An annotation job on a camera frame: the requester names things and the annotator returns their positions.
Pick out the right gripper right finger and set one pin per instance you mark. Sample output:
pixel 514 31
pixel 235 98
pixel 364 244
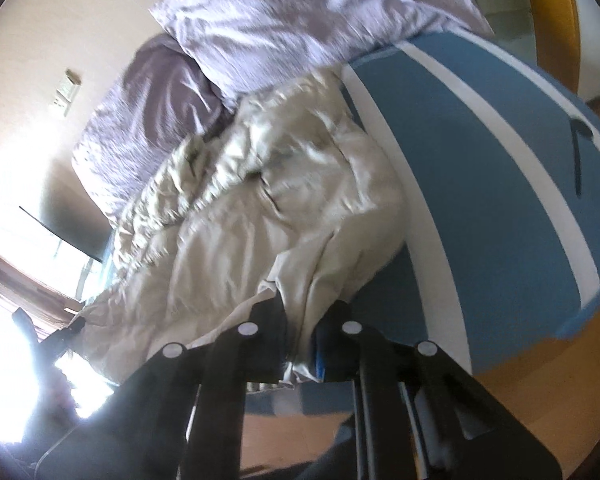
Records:
pixel 417 414

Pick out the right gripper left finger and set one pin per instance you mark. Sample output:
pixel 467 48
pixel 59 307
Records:
pixel 180 414

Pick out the beige puffer jacket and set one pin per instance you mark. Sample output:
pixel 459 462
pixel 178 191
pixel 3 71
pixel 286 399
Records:
pixel 293 200

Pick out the blue striped bed sheet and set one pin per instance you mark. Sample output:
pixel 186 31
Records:
pixel 500 166

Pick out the left lavender pillow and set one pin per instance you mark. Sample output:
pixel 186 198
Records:
pixel 160 98

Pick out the lavender pillow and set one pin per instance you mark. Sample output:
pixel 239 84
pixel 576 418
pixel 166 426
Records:
pixel 160 98
pixel 245 46

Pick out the right lavender pillow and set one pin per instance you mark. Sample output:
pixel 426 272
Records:
pixel 245 46

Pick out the wooden framed glass door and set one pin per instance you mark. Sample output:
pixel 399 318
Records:
pixel 543 32

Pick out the white wall socket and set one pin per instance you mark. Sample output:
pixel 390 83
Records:
pixel 66 91

